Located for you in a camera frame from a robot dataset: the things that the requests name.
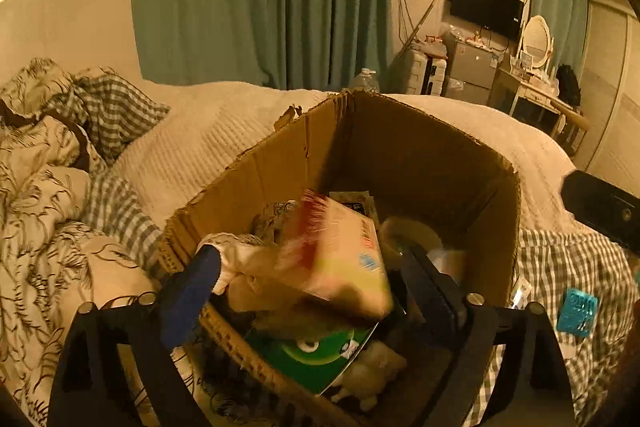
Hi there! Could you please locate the teal press-on nail pack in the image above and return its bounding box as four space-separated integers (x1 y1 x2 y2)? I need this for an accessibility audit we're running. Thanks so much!
556 287 600 334

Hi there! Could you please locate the grey mini fridge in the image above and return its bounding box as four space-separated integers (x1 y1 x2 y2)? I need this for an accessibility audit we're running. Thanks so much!
445 39 506 105

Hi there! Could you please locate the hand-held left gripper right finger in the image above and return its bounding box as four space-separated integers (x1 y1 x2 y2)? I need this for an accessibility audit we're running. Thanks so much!
400 246 576 427

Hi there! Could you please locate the cream cloth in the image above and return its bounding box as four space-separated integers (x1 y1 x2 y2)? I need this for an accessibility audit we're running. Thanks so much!
197 232 281 314

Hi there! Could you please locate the white quilted bedspread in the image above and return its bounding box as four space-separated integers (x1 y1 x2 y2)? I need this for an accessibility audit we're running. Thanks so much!
107 79 578 233

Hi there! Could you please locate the green foil packet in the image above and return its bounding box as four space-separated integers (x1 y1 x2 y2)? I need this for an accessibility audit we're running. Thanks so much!
245 322 381 395

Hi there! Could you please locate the clear water bottle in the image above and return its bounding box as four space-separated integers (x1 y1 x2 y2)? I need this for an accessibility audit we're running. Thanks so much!
347 68 381 94

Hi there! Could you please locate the brown cardboard box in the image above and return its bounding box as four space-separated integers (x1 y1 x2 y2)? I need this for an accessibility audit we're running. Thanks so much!
157 91 523 427

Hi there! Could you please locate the white wardrobe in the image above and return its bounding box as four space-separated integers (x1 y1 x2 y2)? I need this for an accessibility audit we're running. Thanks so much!
575 0 640 188

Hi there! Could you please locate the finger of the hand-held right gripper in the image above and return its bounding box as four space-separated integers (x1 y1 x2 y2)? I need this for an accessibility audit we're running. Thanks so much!
561 170 640 256

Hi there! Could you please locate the oval vanity mirror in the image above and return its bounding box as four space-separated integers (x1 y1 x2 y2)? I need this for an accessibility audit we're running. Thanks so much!
520 16 553 70

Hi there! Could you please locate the wooden chair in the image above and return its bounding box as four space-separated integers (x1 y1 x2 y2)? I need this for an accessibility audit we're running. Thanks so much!
550 99 591 158

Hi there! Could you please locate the cardboard tape roll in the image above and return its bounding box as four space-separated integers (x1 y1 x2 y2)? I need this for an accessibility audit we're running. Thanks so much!
380 216 443 269

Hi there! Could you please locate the white dressing table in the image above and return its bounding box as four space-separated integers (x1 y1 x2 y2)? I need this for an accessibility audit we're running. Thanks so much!
487 67 563 132

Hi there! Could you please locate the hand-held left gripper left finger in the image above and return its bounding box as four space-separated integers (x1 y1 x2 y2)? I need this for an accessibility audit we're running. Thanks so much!
47 248 223 427

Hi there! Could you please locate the black wall television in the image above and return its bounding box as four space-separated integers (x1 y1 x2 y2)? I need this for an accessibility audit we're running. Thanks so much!
450 0 526 40

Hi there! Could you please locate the floral printed duvet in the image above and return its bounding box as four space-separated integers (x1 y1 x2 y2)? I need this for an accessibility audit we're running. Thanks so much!
0 57 166 427

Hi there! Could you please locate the grey suitcase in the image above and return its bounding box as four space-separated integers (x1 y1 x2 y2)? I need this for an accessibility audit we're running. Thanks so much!
395 49 448 96

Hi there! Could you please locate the cream plush toy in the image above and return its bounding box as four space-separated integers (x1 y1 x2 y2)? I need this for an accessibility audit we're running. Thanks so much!
330 339 408 413

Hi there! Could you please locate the black bag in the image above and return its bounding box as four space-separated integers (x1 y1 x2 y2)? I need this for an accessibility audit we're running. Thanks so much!
556 64 582 105

